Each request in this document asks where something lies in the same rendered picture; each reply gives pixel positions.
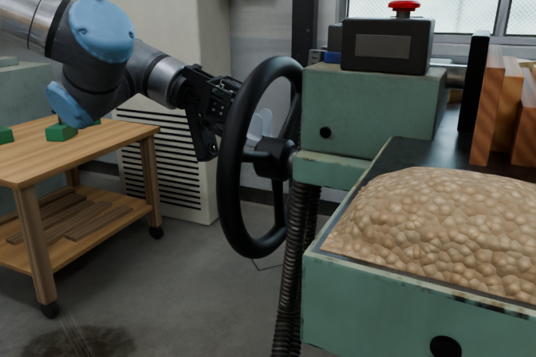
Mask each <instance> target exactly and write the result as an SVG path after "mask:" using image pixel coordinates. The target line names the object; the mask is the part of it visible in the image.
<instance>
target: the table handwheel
mask: <svg viewBox="0 0 536 357"><path fill-rule="evenodd" d="M302 70H303V68H302V66H301V65H300V64H299V63H298V62H296V61H295V60H294V59H293V58H290V57H286V56H275V57H271V58H268V59H266V60H264V61H263V62H261V63H260V64H259V65H258V66H256V67H255V68H254V69H253V70H252V72H251V73H250V74H249V75H248V76H247V78H246V79H245V80H244V82H243V83H242V85H241V87H240V89H239V90H238V92H237V94H236V96H235V98H234V101H233V103H232V105H231V108H230V111H229V113H228V116H227V120H226V123H225V126H224V129H223V134H222V138H221V142H220V146H219V155H218V161H217V169H216V200H217V208H218V213H219V220H220V224H221V227H222V230H223V233H224V235H225V237H226V239H227V241H228V243H229V244H230V246H231V247H232V249H233V250H234V251H235V252H236V253H238V254H239V255H241V256H243V257H246V258H249V259H260V258H263V257H266V256H268V255H270V254H272V252H274V251H275V250H276V249H277V248H278V247H279V246H280V245H281V244H282V243H283V242H284V240H285V239H286V237H287V235H286V234H287V232H288V231H287V229H288V228H289V227H288V224H289V221H288V220H289V219H290V218H289V215H290V210H291V209H290V205H291V202H290V201H291V200H292V199H291V196H292V191H293V188H292V187H293V186H294V185H292V187H291V190H290V194H289V197H288V199H287V201H286V204H285V206H284V197H283V182H285V181H287V180H288V179H289V178H291V177H292V175H293V157H294V155H296V154H297V152H298V149H297V147H296V145H295V144H294V142H293V141H292V140H290V137H291V134H292V131H293V129H294V125H295V123H296V120H297V118H298V115H299V113H300V122H301V121H302V118H301V116H302ZM279 77H285V78H287V79H288V80H289V82H290V83H291V84H292V86H293V88H294V91H295V97H294V100H293V103H292V104H291V107H290V110H289V113H288V115H287V117H286V120H285V122H284V124H283V126H282V129H281V131H280V133H279V135H278V137H277V138H274V137H269V136H265V137H263V138H262V139H261V140H260V141H258V143H257V144H256V146H255V148H254V150H253V151H250V150H244V145H245V141H246V135H247V132H248V129H249V126H250V122H251V119H252V116H253V114H254V111H255V109H256V107H257V105H258V102H259V101H260V99H261V97H262V95H263V93H264V92H265V91H266V89H267V88H268V86H269V85H270V84H271V83H272V82H273V81H274V80H275V79H277V78H279ZM242 163H253V168H254V171H255V173H256V175H257V176H258V177H263V178H267V179H271V185H272V191H273V199H274V222H275V224H274V226H273V227H272V228H271V229H270V231H269V232H268V233H267V234H265V235H264V236H263V237H260V238H258V239H254V238H252V237H251V236H250V235H249V234H248V232H247V230H246V227H245V224H244V221H243V219H242V211H241V205H240V172H241V164H242Z"/></svg>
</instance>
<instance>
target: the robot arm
mask: <svg viewBox="0 0 536 357"><path fill-rule="evenodd" d="M0 38H1V39H2V40H5V41H8V42H11V43H14V44H15V45H20V46H21V47H24V48H27V49H30V50H33V51H34V52H37V53H40V54H41V55H42V56H43V57H48V58H49V59H52V60H54V61H57V62H60V63H62V64H63V66H62V72H61V78H60V79H58V80H56V81H51V82H50V84H49V85H48V86H47V87H46V88H45V95H46V98H47V100H48V101H49V104H50V106H51V107H52V109H53V110H54V111H55V112H56V113H57V115H58V116H59V117H60V118H61V119H63V121H65V122H66V123H67V124H68V125H69V126H71V127H72V128H76V129H85V128H87V127H88V126H90V125H94V124H95V122H96V121H98V120H99V119H100V118H102V117H103V116H105V115H107V114H108V113H110V112H111V111H112V110H114V109H115V108H117V107H119V106H120V105H122V104H123V103H124V102H125V101H127V100H129V99H130V98H132V97H134V95H136V94H137V93H140V94H141V95H143V96H146V97H147V98H149V99H151V100H154V101H155V102H156V103H158V104H161V105H163V106H164V107H165V108H168V109H170V110H175V109H177V108H178V109H181V110H185V113H186V117H187V122H188V126H189V130H190V133H191V139H192V142H193V146H194V149H195V155H196V158H197V161H198V162H209V161H211V160H212V159H214V158H216V157H217V156H218V155H219V148H218V144H217V141H216V137H215V135H217V136H219V137H221V138H222V134H223V129H224V126H225V123H226V120H227V116H228V113H229V111H230V108H231V105H232V103H233V101H234V99H235V96H236V94H237V92H238V90H239V89H240V87H241V85H240V84H242V82H241V81H239V80H236V79H235V78H233V77H231V76H228V75H226V76H217V77H215V76H212V75H211V74H209V73H206V72H204V71H203V70H201V69H202V66H201V65H198V64H193V65H188V64H186V63H184V62H182V61H180V60H178V59H176V58H174V57H171V56H169V55H167V54H166V53H164V52H162V51H160V50H158V49H156V48H154V47H152V46H150V45H148V44H146V43H144V42H143V41H141V40H140V39H138V38H136V37H135V29H134V26H133V24H132V21H131V19H130V18H129V16H128V15H127V14H126V13H125V12H124V11H123V10H122V9H121V8H120V7H119V6H117V5H115V4H114V3H112V2H110V1H108V0H79V1H77V2H74V1H71V0H0ZM222 79H224V80H222ZM221 80H222V82H221V84H220V81H221ZM234 81H235V82H237V83H238V84H237V83H235V82H234ZM271 124H272V112H271V111H270V110H269V109H267V108H263V109H262V110H261V111H260V112H259V113H254V114H253V116H252V119H251V122H250V126H249V129H248V132H247V135H246V141H245V145H246V146H248V147H255V146H256V144H257V143H258V141H260V140H261V139H262V138H263V137H265V136H269V137H273V136H272V135H271Z"/></svg>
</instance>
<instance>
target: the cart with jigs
mask: <svg viewBox="0 0 536 357"><path fill-rule="evenodd" d="M51 112H52V113H53V114H55V115H52V116H47V117H44V118H40V119H37V120H32V121H29V122H26V123H23V124H17V125H14V126H11V127H5V126H3V127H0V186H5V187H9V188H11V189H12V191H13V194H14V200H15V204H16V207H17V209H16V210H14V211H11V212H9V213H8V214H5V215H2V216H1V217H0V265H2V266H5V267H7V268H9V269H12V270H15V271H18V272H20V273H24V274H25V275H28V276H31V277H32V278H33V284H34V287H35V290H36V293H37V301H38V302H39V303H41V305H40V308H41V311H42V313H43V314H44V315H45V316H46V317H47V318H50V319H53V318H55V317H56V316H58V315H59V312H60V309H59V307H58V305H57V303H56V302H55V300H56V299H57V291H56V286H55V283H54V279H53V274H54V273H55V272H56V271H58V270H60V269H62V268H63V267H65V266H66V265H67V264H69V263H70V262H72V261H74V260H76V259H77V258H78V257H80V256H81V255H83V254H84V253H87V252H88V251H89V250H90V249H92V248H94V247H95V246H97V245H99V244H100V243H101V242H103V241H105V240H106V239H108V238H109V237H111V236H112V235H114V234H115V233H117V232H119V231H120V230H122V229H123V228H125V227H126V226H128V225H130V224H131V223H133V222H134V221H135V220H137V219H139V218H141V217H142V216H144V215H145V214H146V213H148V225H149V226H150V227H149V233H150V235H151V236H152V237H153V238H155V239H160V238H161V237H162V236H163V235H164V231H163V229H162V227H161V226H160V225H161V224H162V215H161V206H160V191H159V183H158V174H157V165H156V150H155V142H154V134H156V133H158V132H160V127H159V126H154V125H148V124H138V123H132V122H126V121H120V120H110V119H104V118H100V119H99V120H98V121H96V122H95V124H94V125H90V126H88V127H87V128H85V129H76V128H73V127H71V126H69V125H68V124H67V123H66V122H65V121H63V119H61V118H60V117H59V116H58V115H57V113H56V112H55V111H54V110H51ZM137 141H140V155H141V162H142V169H143V176H144V190H145V198H146V200H144V199H141V198H134V197H131V196H127V195H123V194H118V193H113V192H110V191H106V190H100V189H97V188H93V187H89V186H83V185H81V182H80V177H79V173H78V167H77V166H79V165H81V164H83V163H87V162H89V161H91V160H93V159H96V158H99V157H101V156H102V155H106V154H108V153H110V152H112V151H115V150H118V149H120V148H122V147H125V146H128V145H129V144H131V143H135V142H137ZM62 172H65V178H66V182H67V187H64V188H62V189H60V190H58V191H55V192H53V193H52V194H49V195H46V196H45V197H43V198H40V199H37V195H36V191H35V186H34V184H35V183H38V182H40V181H43V180H45V179H48V178H50V177H53V176H54V175H58V174H60V173H62Z"/></svg>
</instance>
